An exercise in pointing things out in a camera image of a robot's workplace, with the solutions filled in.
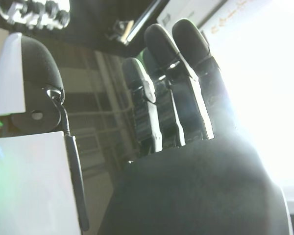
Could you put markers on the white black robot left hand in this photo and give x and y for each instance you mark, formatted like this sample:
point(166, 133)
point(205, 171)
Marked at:
point(186, 191)

